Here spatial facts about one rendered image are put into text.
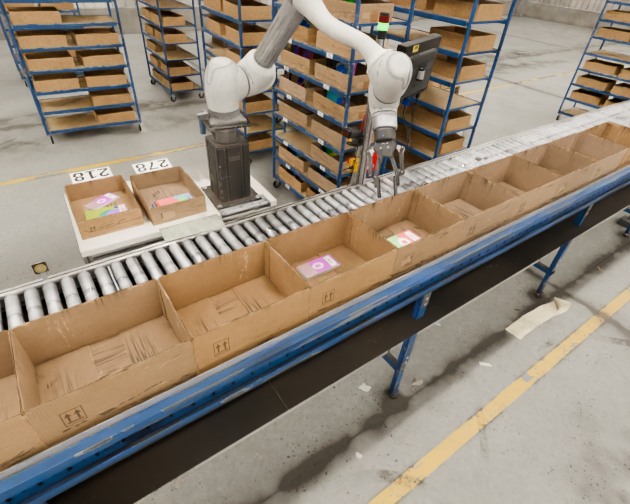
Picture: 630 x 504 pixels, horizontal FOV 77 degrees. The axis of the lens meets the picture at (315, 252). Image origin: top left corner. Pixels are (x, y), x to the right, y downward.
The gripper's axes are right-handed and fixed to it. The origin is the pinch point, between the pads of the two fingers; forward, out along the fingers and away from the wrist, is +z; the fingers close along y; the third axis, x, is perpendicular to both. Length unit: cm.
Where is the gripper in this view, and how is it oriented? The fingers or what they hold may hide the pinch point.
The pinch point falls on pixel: (386, 188)
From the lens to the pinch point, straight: 144.3
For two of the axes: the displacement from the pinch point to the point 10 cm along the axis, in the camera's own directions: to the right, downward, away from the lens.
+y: -9.4, 0.4, 3.4
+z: 0.3, 10.0, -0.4
